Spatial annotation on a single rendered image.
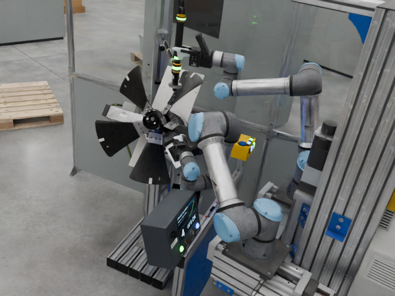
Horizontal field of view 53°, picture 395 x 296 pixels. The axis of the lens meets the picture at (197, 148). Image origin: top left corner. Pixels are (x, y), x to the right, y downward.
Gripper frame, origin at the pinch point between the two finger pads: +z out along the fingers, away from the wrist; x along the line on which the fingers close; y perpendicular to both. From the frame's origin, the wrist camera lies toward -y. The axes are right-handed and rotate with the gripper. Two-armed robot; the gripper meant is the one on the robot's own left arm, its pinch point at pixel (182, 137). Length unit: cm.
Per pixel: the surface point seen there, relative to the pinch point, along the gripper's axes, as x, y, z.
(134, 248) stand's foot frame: 107, 31, 31
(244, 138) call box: 15.2, -42.3, 16.8
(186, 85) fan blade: -20.6, -7.0, 21.6
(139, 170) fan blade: 16.1, 24.3, -2.5
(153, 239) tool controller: -3, 26, -76
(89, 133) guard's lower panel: 64, 57, 135
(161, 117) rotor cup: -7.3, 9.4, 11.1
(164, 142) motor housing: 11.2, 7.4, 15.6
